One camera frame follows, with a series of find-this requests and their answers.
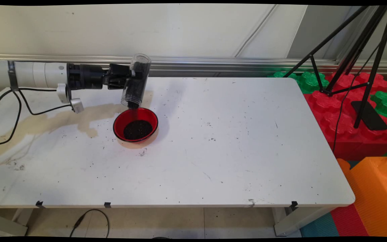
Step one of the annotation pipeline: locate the green foam block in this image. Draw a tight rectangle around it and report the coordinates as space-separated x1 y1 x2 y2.
268 70 330 95
370 91 387 139

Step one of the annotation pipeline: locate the white table leg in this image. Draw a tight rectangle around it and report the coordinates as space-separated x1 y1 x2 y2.
273 205 336 237
0 208 34 237

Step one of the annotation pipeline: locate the black cable with inline plug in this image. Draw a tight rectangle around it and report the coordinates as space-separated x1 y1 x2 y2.
69 209 110 238

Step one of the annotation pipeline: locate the orange foam block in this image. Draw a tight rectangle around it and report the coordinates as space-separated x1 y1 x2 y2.
336 155 387 238

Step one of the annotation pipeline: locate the red bowl with black rim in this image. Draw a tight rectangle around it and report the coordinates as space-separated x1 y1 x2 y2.
113 107 159 145

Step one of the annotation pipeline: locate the red foam block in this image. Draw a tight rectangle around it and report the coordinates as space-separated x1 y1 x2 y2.
303 72 387 161

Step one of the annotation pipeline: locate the long black robot cable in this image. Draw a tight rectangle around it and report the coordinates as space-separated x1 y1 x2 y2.
0 89 23 147

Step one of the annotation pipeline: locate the black seeds pile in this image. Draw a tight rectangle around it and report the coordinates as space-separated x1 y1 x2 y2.
123 108 154 141

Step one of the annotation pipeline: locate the black strap on arm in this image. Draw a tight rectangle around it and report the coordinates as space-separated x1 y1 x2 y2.
7 60 19 92

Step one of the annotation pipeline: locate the clear plastic jar with seeds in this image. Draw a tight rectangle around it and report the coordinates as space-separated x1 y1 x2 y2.
120 53 152 109

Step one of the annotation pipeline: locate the aluminium rail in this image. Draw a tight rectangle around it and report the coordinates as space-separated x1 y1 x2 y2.
0 54 387 77

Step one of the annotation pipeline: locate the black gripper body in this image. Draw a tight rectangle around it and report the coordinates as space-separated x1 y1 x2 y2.
80 64 111 90

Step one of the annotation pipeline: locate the teal floor mat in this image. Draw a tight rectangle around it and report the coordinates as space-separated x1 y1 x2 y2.
299 212 340 238

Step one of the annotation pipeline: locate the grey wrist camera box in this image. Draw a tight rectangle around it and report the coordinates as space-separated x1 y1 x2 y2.
56 83 85 114

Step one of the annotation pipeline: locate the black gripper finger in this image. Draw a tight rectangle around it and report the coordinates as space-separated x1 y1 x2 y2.
109 63 137 80
107 79 129 90

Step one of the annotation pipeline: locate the black camera cable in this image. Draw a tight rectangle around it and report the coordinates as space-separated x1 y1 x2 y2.
18 89 73 116

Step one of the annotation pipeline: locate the red floor mat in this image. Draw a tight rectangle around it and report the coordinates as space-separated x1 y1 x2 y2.
329 203 369 238

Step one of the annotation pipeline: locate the black cable with metal plug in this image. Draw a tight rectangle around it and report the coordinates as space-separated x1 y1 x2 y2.
17 87 60 92

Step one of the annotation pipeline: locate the thin black hanging cable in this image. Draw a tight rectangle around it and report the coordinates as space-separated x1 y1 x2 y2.
332 15 387 153

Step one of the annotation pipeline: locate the black tripod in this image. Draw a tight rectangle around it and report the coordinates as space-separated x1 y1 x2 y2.
283 5 387 130

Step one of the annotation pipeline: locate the black flat plate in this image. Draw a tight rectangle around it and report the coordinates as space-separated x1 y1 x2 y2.
350 100 387 131

